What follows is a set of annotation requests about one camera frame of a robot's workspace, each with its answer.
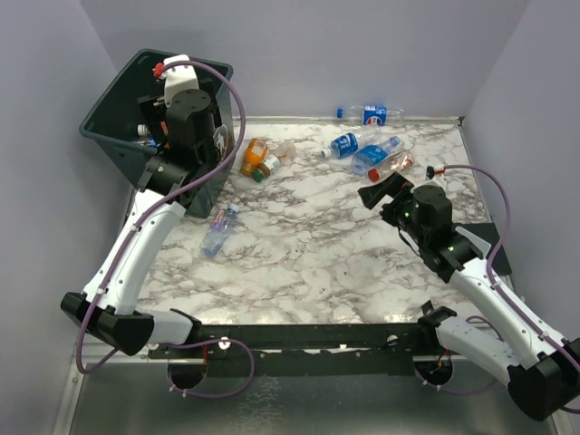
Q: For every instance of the light blue label bottle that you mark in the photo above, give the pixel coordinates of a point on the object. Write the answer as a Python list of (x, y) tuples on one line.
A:
[(372, 155)]

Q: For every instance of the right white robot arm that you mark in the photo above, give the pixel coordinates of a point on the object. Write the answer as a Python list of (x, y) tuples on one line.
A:
[(538, 365)]

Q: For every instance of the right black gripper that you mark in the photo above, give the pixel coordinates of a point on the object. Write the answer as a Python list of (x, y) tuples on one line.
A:
[(396, 184)]

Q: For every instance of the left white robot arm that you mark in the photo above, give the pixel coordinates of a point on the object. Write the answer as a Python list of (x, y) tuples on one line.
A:
[(106, 308)]

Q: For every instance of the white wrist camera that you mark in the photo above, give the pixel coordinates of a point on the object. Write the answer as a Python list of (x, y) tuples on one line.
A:
[(176, 79), (434, 171)]

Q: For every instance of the clear bottle red print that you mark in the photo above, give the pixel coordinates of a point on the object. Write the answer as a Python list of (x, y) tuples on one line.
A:
[(398, 162)]

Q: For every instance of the dark green plastic bin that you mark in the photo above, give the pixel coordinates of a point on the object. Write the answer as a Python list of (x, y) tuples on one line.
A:
[(113, 118)]

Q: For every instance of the Pepsi bottle edge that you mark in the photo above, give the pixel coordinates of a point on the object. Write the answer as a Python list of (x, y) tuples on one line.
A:
[(146, 142)]

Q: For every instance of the blue label water bottle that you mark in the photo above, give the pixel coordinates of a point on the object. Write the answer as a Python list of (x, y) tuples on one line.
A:
[(348, 143)]

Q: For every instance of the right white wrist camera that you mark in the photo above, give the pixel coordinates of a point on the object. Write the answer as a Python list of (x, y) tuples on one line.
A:
[(434, 171)]

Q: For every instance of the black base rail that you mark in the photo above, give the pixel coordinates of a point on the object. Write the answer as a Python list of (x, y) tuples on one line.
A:
[(306, 350)]

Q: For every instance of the clear bottle behind tea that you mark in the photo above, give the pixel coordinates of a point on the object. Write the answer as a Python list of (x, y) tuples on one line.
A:
[(285, 150)]

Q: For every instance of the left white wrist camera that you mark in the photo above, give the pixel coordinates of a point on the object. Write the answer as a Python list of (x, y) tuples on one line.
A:
[(176, 79)]

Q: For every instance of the Pepsi bottle at back wall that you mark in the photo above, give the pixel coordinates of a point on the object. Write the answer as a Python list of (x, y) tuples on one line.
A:
[(369, 114)]

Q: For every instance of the grey rectangular box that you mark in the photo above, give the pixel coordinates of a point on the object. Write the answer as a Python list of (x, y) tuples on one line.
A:
[(483, 247)]

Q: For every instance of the orange juice bottle left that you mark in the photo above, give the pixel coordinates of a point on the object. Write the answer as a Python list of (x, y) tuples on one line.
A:
[(254, 155)]

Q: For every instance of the purple label water bottle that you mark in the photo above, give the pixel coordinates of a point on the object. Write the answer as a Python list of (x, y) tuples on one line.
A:
[(219, 231)]

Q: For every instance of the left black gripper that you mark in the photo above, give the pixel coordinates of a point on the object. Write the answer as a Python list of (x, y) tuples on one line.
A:
[(154, 110)]

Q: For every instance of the green cap tea bottle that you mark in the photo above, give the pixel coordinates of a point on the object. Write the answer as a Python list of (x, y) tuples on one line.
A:
[(266, 168)]

